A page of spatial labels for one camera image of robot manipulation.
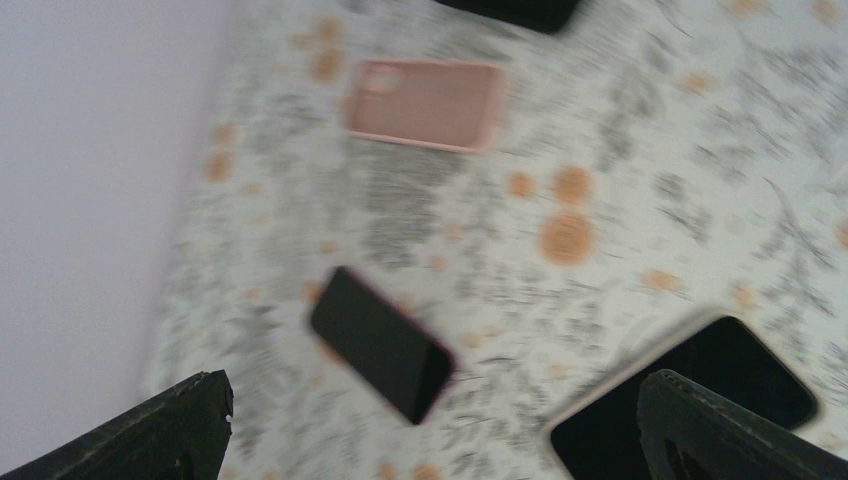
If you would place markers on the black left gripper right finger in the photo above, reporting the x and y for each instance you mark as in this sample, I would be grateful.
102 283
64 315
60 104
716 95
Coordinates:
690 432

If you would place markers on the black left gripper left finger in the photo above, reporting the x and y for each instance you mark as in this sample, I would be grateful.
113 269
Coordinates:
181 433

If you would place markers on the black phone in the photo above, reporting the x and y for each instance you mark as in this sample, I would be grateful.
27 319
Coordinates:
402 362

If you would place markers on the pink silicone phone case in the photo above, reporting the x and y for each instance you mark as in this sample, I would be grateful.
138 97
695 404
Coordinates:
448 105

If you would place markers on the bare black smartphone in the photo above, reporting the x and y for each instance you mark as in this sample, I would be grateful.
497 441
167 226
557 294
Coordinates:
542 16

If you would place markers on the floral patterned table mat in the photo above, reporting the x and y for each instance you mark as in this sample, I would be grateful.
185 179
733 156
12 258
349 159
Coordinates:
656 159

